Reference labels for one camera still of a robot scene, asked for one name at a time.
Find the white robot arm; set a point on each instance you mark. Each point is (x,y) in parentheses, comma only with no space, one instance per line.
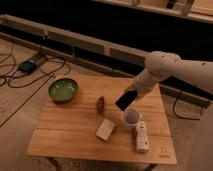
(161,65)

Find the white ceramic cup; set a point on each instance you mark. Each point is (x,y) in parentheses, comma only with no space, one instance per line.
(130,118)

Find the green ceramic bowl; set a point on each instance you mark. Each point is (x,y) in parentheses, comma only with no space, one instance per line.
(63,90)

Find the small brown object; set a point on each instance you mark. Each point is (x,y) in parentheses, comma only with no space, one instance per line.
(100,105)

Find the white rectangular sponge block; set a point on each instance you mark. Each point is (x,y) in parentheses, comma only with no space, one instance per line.
(105,129)

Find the wooden table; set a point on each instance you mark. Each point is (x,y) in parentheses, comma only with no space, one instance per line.
(69,130)

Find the black power adapter box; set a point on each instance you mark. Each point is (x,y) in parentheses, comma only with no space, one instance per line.
(27,67)

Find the long metal rail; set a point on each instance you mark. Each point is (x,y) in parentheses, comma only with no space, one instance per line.
(74,39)

